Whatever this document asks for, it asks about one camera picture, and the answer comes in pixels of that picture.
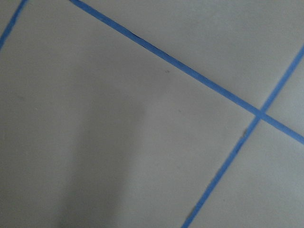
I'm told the crossing blue tape strip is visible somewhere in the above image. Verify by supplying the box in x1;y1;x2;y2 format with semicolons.
182;47;304;228

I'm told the long blue tape strip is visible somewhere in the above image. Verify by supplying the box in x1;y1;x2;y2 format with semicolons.
71;0;304;144

